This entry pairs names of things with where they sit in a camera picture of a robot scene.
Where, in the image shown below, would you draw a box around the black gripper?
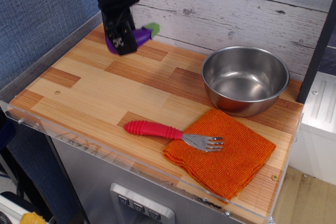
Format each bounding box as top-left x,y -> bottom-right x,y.
97,0 -> 139,56

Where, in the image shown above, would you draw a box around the purple toy eggplant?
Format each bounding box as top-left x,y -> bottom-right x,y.
106,23 -> 160,48

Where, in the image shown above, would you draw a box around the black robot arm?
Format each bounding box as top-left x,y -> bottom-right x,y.
97,0 -> 139,55

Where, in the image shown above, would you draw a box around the stainless steel bowl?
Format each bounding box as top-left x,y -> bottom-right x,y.
201,46 -> 290,117

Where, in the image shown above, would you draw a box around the silver control panel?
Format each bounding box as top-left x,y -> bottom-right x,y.
110,183 -> 175,223

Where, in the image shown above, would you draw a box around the orange knitted cloth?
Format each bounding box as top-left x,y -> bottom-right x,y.
163,109 -> 276,200

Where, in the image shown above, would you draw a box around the white side cabinet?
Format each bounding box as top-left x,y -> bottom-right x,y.
289,72 -> 335,185

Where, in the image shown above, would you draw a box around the red handled metal fork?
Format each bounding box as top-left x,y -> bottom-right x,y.
124,121 -> 224,152

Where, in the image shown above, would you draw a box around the dark right vertical post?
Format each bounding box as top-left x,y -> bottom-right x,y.
296,0 -> 336,103

